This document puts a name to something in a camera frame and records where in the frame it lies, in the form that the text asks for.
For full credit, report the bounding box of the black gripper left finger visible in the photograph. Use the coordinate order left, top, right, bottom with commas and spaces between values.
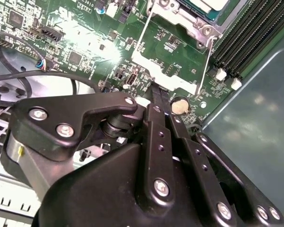
1, 84, 178, 212

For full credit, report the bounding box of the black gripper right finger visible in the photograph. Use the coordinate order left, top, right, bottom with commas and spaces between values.
158, 86, 284, 227

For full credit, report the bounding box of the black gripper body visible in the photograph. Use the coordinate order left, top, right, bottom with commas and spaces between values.
32, 143, 205, 227

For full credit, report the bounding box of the silver CPU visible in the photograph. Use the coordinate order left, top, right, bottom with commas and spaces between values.
179, 0, 230, 22

